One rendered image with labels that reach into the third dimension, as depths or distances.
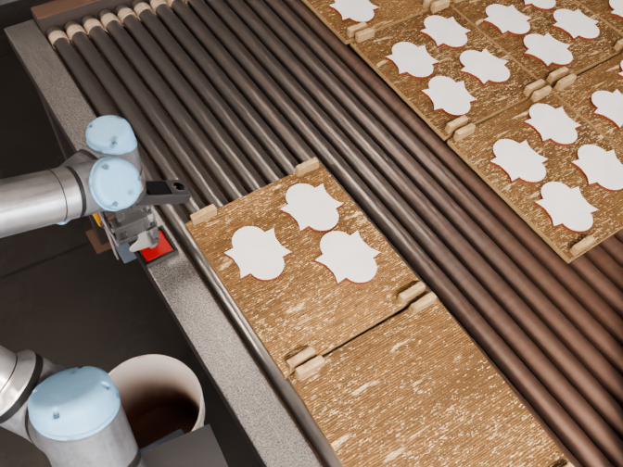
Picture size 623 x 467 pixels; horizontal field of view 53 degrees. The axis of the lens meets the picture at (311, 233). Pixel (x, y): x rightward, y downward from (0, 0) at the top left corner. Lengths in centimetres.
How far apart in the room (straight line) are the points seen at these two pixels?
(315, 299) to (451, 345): 28
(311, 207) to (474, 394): 52
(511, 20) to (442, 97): 40
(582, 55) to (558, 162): 43
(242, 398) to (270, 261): 29
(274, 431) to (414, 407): 26
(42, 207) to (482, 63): 126
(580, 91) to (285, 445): 120
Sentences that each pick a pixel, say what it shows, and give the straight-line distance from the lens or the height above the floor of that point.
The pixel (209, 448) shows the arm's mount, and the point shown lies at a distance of 114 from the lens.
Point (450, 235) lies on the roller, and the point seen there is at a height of 92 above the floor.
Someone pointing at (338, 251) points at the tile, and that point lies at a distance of 133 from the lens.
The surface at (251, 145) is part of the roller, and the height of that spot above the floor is 92.
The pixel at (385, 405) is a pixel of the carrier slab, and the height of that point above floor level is 94.
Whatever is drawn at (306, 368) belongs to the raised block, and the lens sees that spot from 119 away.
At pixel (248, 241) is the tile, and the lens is 134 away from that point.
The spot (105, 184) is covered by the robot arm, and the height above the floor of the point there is 137.
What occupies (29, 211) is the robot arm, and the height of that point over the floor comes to 138.
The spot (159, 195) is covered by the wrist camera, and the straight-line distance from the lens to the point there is 123.
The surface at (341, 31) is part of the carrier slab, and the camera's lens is 185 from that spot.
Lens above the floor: 206
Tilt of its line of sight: 56 degrees down
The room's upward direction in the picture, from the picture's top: 6 degrees clockwise
